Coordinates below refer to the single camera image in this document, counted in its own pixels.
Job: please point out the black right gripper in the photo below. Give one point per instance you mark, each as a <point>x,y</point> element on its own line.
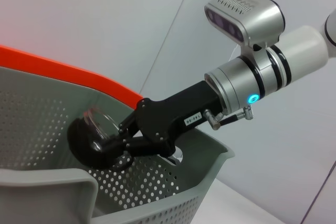
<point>168,113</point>

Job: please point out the glass teacup black base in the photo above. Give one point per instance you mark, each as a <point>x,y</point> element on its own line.
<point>86,153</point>

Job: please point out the grey perforated storage basket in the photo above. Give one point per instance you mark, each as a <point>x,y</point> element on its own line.
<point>157,195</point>

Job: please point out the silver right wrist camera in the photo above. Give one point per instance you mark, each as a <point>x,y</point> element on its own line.
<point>249,16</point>

